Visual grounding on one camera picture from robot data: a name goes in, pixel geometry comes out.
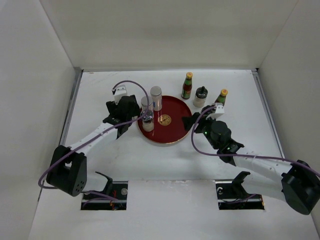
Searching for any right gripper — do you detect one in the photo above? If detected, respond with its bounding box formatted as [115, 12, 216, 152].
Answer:
[182, 112, 220, 150]

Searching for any white bead jar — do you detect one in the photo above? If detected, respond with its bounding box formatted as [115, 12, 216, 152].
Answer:
[140, 96, 154, 113]
[150, 86, 162, 112]

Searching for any black-top grinder bottle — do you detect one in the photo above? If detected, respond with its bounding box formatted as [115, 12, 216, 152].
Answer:
[141, 109, 154, 132]

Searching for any green-label sauce bottle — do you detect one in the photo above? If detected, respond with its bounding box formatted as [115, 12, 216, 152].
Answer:
[214, 88, 228, 106]
[181, 72, 193, 100]

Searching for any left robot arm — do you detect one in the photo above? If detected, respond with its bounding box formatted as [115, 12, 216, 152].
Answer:
[46, 95, 141, 200]

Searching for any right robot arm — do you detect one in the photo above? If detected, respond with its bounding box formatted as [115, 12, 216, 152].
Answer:
[181, 104, 320, 215]

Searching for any red round tray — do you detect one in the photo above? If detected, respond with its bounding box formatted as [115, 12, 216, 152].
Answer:
[137, 95, 192, 144]

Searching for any far black-lid seasoning jar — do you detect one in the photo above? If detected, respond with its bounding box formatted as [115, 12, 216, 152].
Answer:
[193, 86, 208, 108]

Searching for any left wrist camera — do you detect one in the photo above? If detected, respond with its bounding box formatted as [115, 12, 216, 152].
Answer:
[111, 84, 128, 105]

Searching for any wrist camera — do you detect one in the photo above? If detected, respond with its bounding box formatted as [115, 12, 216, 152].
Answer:
[206, 102, 225, 120]
[111, 84, 128, 105]

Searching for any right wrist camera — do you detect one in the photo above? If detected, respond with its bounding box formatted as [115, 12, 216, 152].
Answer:
[206, 102, 225, 120]

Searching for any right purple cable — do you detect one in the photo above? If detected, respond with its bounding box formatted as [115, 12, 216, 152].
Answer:
[190, 106, 320, 176]

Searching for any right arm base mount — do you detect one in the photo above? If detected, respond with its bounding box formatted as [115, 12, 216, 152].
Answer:
[215, 180, 265, 211]

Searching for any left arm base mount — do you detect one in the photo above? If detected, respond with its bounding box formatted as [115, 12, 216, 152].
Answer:
[80, 171, 129, 211]

